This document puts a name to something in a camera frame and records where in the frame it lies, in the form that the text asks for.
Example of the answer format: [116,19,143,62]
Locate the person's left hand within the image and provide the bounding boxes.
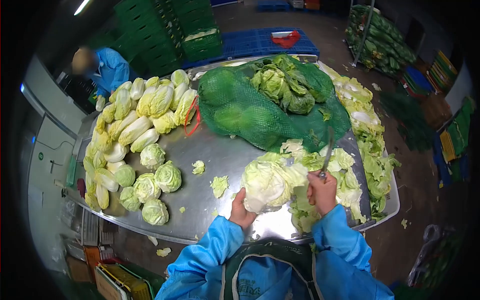
[229,187,258,230]

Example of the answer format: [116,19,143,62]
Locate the person's right hand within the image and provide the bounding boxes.
[306,170,338,218]

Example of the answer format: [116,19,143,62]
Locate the person's right fingers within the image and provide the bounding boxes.
[306,172,328,206]

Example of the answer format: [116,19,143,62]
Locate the pale half-trimmed cabbage head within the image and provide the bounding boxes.
[240,159,309,215]

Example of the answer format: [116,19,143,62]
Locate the steel knife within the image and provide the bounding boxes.
[318,125,336,180]

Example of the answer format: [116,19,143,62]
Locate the heap of cabbage leaf trimmings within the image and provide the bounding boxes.
[259,61,402,234]

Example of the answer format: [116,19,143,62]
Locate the group of trimmed round cabbages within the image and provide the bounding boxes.
[114,143,183,226]

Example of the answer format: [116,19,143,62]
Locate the white plastic tub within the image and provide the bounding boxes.
[365,148,401,230]

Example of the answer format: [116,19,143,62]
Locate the person's body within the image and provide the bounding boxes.
[155,238,395,300]

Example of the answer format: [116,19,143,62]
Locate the green mesh sack of cabbages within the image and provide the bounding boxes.
[197,54,352,154]

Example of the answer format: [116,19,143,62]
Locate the loose dark green cabbage leaves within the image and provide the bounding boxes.
[250,54,334,115]

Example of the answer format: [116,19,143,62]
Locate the pile of napa cabbages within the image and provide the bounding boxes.
[83,69,199,211]

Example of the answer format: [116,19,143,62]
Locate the yellow crate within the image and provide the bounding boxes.
[94,263,154,300]

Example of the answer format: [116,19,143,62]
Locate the red dustpan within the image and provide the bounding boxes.
[270,30,302,49]

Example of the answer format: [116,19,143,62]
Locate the blue plastic pallet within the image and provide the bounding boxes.
[182,27,321,70]

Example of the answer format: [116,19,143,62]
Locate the rack of green vegetables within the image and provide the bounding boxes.
[344,4,418,78]

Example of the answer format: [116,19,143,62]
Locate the stack of green crates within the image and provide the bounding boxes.
[112,0,224,77]

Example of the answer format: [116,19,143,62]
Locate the red strap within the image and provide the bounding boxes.
[184,95,201,137]

